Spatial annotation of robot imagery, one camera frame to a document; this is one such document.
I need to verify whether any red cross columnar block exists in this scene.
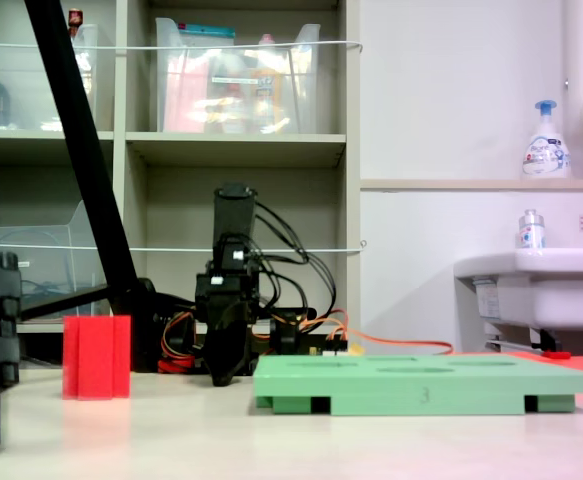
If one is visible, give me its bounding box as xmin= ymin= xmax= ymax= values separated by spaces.
xmin=62 ymin=314 xmax=132 ymax=401

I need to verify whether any green shape hole board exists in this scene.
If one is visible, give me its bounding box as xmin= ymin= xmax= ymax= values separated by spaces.
xmin=253 ymin=353 xmax=583 ymax=416

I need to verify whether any red printed base clamp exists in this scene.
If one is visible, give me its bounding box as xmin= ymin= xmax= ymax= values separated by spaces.
xmin=158 ymin=353 xmax=195 ymax=374

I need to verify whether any circuit board with connectors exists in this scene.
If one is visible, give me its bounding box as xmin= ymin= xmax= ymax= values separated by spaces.
xmin=310 ymin=342 xmax=363 ymax=358

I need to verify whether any beige shelf unit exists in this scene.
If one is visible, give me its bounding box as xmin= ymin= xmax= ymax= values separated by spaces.
xmin=0 ymin=0 xmax=362 ymax=371

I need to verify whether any clear plastic bin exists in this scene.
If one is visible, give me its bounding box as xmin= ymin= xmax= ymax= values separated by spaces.
xmin=0 ymin=199 xmax=110 ymax=324
xmin=0 ymin=23 xmax=100 ymax=132

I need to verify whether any clear bin with packages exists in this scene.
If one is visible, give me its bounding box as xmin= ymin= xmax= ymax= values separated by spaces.
xmin=154 ymin=17 xmax=322 ymax=135

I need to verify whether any black tripod leg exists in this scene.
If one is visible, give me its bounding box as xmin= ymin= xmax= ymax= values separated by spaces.
xmin=18 ymin=0 xmax=172 ymax=374

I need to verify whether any pink capped refill bottle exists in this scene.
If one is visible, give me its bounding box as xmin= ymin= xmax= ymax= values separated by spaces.
xmin=250 ymin=33 xmax=292 ymax=134

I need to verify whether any blue topped zip bag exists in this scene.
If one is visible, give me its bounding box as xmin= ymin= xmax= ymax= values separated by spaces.
xmin=178 ymin=22 xmax=236 ymax=49

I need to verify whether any sink sticker label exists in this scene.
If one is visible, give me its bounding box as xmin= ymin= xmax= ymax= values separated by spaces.
xmin=473 ymin=277 xmax=502 ymax=321

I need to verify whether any small clear sanitizer bottle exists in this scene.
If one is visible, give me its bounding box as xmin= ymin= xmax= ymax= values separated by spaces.
xmin=516 ymin=208 xmax=547 ymax=257

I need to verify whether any white sink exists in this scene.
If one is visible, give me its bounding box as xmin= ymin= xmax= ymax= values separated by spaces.
xmin=453 ymin=247 xmax=583 ymax=354

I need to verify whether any white foam soap pump bottle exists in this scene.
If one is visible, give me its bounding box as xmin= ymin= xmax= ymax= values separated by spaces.
xmin=520 ymin=99 xmax=572 ymax=180

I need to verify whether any orange wire loop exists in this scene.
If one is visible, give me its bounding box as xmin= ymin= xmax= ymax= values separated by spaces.
xmin=162 ymin=310 xmax=205 ymax=362

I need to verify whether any white shelf wire rail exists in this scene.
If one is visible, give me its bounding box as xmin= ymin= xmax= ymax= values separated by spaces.
xmin=0 ymin=240 xmax=367 ymax=255
xmin=0 ymin=40 xmax=365 ymax=54

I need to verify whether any long black wire loop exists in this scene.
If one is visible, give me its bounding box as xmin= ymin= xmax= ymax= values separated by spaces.
xmin=253 ymin=199 xmax=312 ymax=266

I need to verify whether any thin black tagged wire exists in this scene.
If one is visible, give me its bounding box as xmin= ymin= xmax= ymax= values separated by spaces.
xmin=265 ymin=252 xmax=337 ymax=321

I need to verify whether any long orange wire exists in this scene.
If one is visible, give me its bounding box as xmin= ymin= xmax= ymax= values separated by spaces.
xmin=343 ymin=327 xmax=455 ymax=357

